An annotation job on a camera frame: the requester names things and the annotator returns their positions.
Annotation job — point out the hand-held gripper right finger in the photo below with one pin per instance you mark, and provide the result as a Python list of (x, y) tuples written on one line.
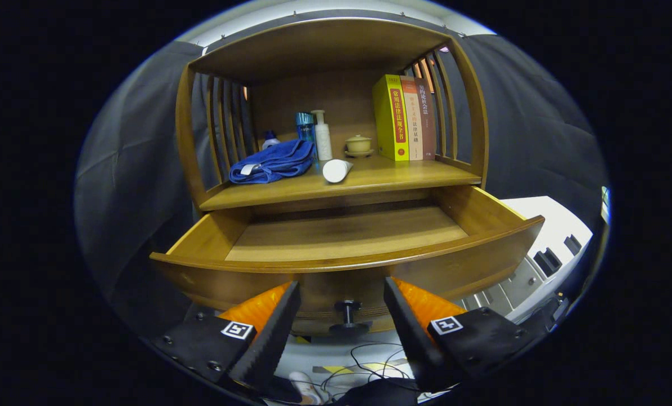
[(409, 332)]

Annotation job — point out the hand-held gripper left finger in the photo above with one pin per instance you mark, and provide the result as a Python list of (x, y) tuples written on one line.
[(274, 338)]

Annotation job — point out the black drawer knob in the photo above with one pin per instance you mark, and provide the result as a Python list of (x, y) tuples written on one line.
[(348, 327)]

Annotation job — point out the wooden drawer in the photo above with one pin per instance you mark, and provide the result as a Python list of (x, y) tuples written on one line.
[(341, 231)]

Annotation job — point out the white green cleanser tube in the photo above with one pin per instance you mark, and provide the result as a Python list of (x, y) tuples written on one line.
[(336, 171)]

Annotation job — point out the wooden countertop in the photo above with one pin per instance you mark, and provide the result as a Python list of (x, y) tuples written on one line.
[(392, 172)]

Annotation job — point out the white drawer unit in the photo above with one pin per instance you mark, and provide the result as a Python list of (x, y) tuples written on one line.
[(550, 225)]

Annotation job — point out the wooden cabinet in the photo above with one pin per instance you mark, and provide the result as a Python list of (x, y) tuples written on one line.
[(325, 51)]

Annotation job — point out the dark floor object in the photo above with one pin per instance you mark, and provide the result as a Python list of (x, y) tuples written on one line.
[(381, 393)]

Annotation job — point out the blue folded towel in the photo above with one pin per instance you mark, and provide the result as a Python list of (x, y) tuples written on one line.
[(274, 160)]

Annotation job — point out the beige lidded tea cup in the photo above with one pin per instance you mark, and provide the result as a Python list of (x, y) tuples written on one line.
[(359, 145)]

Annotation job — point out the small white blue-capped bottle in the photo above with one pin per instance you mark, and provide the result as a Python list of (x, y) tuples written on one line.
[(269, 141)]

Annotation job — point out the white pump bottle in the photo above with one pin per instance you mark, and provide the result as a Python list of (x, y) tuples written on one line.
[(323, 141)]

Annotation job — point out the beige orange book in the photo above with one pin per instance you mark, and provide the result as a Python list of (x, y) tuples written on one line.
[(415, 124)]

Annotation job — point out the brown book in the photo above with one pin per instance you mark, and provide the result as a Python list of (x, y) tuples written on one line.
[(429, 124)]

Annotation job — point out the blue glossy bottle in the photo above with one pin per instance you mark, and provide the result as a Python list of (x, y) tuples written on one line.
[(305, 127)]

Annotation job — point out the yellow thick book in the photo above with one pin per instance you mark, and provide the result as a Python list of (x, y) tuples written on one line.
[(385, 118)]

